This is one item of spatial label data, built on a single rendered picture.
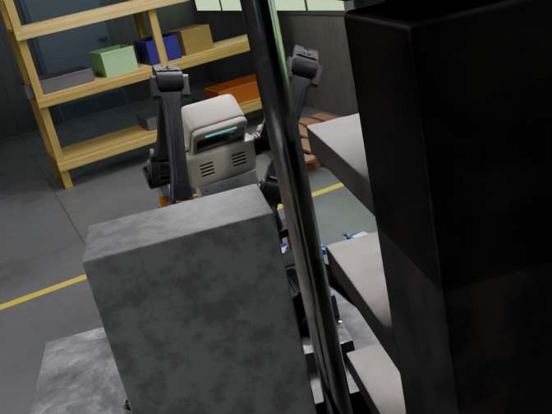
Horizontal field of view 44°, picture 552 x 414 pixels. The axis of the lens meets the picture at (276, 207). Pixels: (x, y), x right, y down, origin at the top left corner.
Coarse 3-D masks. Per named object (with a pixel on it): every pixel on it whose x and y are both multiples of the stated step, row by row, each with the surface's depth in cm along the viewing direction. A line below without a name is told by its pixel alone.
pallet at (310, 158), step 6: (318, 114) 709; (324, 114) 704; (300, 120) 702; (306, 120) 697; (312, 120) 692; (318, 120) 697; (324, 120) 682; (300, 126) 678; (300, 132) 658; (306, 132) 653; (306, 138) 642; (306, 144) 618; (306, 150) 601; (306, 156) 583; (312, 156) 588; (306, 162) 571; (312, 162) 586; (318, 162) 588; (312, 168) 588
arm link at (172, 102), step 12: (156, 84) 197; (156, 96) 196; (168, 96) 196; (180, 96) 197; (168, 108) 196; (180, 108) 197; (168, 120) 196; (180, 120) 196; (168, 132) 195; (180, 132) 196; (168, 144) 195; (180, 144) 195; (168, 156) 197; (180, 156) 195; (180, 168) 195; (180, 180) 194; (180, 192) 194; (192, 192) 195
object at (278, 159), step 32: (256, 0) 117; (384, 0) 54; (256, 32) 120; (256, 64) 122; (288, 96) 125; (288, 128) 126; (288, 160) 128; (288, 192) 130; (288, 224) 134; (320, 256) 136; (320, 288) 138; (320, 320) 140; (320, 352) 143; (320, 384) 148
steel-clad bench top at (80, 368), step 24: (336, 288) 218; (72, 336) 224; (96, 336) 221; (360, 336) 191; (48, 360) 212; (72, 360) 210; (96, 360) 207; (48, 384) 199; (72, 384) 197; (96, 384) 194; (120, 384) 192; (312, 384) 174; (48, 408) 188; (72, 408) 186; (96, 408) 184; (120, 408) 181
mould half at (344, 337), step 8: (336, 304) 189; (336, 312) 189; (336, 320) 189; (304, 328) 189; (344, 328) 185; (304, 336) 185; (344, 336) 181; (304, 344) 181; (344, 344) 179; (352, 344) 179; (304, 352) 178; (312, 352) 178; (344, 352) 179; (312, 360) 178; (344, 360) 180; (312, 368) 179
